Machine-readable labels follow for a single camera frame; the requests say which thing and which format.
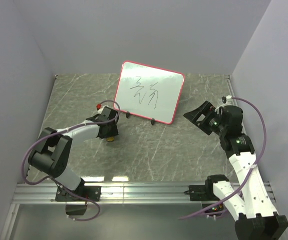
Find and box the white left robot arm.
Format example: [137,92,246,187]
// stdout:
[23,111,119,202]

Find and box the yellow whiteboard eraser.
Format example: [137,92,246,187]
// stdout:
[106,136,115,142]

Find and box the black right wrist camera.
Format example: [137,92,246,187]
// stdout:
[218,95,243,136]

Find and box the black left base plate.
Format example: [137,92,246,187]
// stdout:
[55,186,101,202]

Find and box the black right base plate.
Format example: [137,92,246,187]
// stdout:
[183,185,219,202]

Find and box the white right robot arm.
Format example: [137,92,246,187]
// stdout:
[184,97,288,240]

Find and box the pink framed whiteboard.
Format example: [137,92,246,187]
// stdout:
[114,60,185,125]

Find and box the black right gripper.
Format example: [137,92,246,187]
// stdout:
[183,100,227,137]

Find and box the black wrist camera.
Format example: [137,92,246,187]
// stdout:
[96,103,119,122]
[218,95,243,136]

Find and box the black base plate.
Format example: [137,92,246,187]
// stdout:
[183,185,219,202]
[55,186,101,202]

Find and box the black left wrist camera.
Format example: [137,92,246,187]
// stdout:
[96,103,119,122]

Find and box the aluminium mounting rail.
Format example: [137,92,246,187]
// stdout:
[11,181,276,206]

